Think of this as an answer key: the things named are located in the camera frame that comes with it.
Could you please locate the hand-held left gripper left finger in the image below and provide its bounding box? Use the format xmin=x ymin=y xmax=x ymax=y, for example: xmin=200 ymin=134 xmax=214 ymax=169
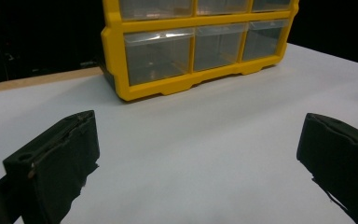
xmin=2 ymin=109 xmax=101 ymax=224

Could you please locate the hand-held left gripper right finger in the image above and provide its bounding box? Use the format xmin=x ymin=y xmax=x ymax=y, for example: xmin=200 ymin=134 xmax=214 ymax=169
xmin=296 ymin=112 xmax=358 ymax=224

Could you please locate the yellow storage cabinet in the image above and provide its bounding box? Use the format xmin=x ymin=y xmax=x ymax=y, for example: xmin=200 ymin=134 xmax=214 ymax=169
xmin=101 ymin=0 xmax=300 ymax=102

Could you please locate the white board mat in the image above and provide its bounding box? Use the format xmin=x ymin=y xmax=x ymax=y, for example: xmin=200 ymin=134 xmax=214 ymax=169
xmin=0 ymin=43 xmax=358 ymax=224

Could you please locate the grid of clear cabinet drawers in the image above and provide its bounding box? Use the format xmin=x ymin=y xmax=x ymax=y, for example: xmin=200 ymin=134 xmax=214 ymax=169
xmin=118 ymin=0 xmax=293 ymax=87

